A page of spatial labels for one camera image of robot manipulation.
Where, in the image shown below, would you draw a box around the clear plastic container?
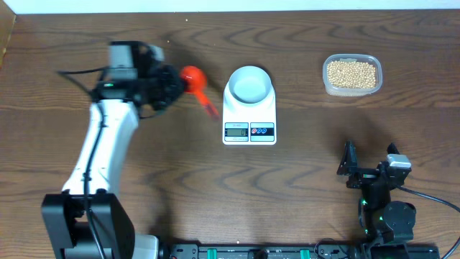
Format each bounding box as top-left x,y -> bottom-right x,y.
322,54 -> 383,97

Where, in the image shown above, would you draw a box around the red plastic scoop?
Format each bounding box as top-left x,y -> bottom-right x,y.
180,65 -> 219,119

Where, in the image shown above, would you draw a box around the grey plastic bowl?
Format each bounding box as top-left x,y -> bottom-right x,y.
228,65 -> 273,104

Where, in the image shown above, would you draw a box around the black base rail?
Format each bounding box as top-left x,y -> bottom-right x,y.
157,242 -> 440,259

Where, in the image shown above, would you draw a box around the soybeans in container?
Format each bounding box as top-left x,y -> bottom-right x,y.
326,60 -> 377,88

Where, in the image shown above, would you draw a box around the white digital kitchen scale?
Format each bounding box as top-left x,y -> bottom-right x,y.
222,82 -> 277,145

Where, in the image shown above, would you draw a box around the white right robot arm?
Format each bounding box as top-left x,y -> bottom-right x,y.
336,141 -> 416,258

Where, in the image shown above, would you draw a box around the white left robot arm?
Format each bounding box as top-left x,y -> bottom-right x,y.
41,65 -> 185,258

